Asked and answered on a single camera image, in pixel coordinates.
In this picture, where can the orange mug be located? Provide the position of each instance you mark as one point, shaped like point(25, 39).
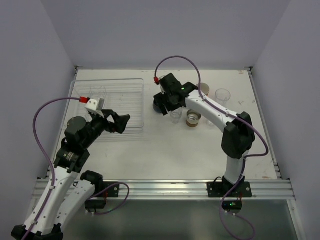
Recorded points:
point(205, 88)

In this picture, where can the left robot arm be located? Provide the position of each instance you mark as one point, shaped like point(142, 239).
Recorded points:
point(68, 189)

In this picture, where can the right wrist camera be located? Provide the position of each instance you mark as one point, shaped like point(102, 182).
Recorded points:
point(162, 90)

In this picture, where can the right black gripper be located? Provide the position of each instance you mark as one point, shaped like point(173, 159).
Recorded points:
point(164, 102)

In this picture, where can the clear glass with sticker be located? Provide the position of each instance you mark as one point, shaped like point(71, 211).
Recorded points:
point(222, 96)

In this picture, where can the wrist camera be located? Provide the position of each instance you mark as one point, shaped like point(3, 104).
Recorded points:
point(95, 106)
point(162, 90)

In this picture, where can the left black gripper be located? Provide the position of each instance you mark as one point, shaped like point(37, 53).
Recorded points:
point(110, 121)

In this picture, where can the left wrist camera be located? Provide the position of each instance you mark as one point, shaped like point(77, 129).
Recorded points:
point(95, 106)

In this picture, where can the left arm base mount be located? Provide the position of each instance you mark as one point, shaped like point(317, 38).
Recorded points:
point(98, 201)

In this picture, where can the beige bottomed cup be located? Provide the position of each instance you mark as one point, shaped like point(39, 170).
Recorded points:
point(192, 118)

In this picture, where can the white wire dish rack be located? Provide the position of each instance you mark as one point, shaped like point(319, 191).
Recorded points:
point(124, 96)

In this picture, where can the aluminium mounting rail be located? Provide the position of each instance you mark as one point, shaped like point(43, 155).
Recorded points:
point(266, 189)

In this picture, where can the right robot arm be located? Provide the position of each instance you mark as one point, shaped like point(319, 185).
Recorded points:
point(237, 136)

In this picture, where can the dark blue squat mug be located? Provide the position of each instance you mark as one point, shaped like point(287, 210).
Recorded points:
point(156, 108)

